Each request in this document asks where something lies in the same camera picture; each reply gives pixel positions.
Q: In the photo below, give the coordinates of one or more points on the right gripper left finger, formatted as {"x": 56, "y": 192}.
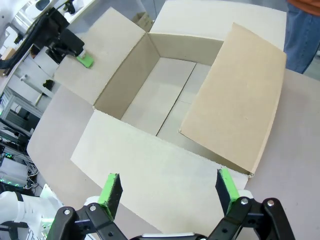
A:
{"x": 111, "y": 197}

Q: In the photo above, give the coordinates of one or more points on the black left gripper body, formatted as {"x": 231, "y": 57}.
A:
{"x": 70, "y": 43}

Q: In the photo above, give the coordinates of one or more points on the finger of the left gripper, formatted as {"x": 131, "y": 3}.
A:
{"x": 86, "y": 61}

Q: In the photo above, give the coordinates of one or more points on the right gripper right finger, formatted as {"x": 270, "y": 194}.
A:
{"x": 228, "y": 190}

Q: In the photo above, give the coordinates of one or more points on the brown cardboard box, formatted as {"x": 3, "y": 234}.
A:
{"x": 240, "y": 100}

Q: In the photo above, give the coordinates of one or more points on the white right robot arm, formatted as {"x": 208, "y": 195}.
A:
{"x": 22, "y": 210}

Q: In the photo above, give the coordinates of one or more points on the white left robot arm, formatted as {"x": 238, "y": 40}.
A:
{"x": 5, "y": 15}

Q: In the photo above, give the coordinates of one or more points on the small cardboard box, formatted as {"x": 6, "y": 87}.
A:
{"x": 143, "y": 20}

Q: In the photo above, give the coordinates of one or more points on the electronics box green lights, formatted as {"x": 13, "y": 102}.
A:
{"x": 10, "y": 170}

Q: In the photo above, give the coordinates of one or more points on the white shelf unit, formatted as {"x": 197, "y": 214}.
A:
{"x": 41, "y": 62}

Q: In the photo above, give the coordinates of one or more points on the person body orange hoodie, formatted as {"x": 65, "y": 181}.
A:
{"x": 302, "y": 37}

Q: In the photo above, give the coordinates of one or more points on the aluminium frame rack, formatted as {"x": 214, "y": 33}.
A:
{"x": 15, "y": 105}

